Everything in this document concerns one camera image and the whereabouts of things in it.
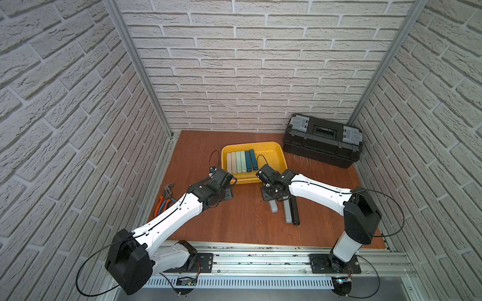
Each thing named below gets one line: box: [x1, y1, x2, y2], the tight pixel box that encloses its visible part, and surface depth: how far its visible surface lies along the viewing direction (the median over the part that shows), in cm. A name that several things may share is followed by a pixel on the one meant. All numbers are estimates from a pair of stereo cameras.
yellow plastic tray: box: [220, 141, 289, 185], surface depth 108 cm
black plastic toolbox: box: [283, 113, 364, 169], surface depth 100 cm
